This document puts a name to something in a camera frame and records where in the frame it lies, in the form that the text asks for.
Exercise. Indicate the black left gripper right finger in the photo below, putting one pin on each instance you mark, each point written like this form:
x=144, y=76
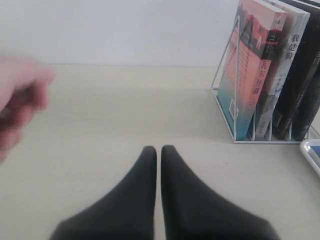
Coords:
x=193, y=211

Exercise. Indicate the black spine white-title book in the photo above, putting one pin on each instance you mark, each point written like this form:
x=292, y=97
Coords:
x=307, y=88

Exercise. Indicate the white grey spine book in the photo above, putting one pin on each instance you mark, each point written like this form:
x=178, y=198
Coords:
x=289, y=41

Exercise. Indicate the blurred human hand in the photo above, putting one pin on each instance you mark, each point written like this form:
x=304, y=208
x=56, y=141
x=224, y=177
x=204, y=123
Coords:
x=24, y=86

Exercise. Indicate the white wire book rack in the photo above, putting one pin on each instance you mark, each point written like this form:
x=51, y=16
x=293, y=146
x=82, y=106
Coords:
x=250, y=138

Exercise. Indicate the white plastic tray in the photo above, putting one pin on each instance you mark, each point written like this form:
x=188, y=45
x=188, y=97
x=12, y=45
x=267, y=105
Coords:
x=303, y=148

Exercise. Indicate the red teal spine book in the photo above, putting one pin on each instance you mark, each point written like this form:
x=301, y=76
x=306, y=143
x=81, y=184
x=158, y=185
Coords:
x=249, y=53

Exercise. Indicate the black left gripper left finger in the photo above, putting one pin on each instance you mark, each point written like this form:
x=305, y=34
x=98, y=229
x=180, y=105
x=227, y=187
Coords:
x=125, y=213

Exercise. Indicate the black spine thin book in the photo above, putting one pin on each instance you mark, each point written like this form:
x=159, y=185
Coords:
x=285, y=109

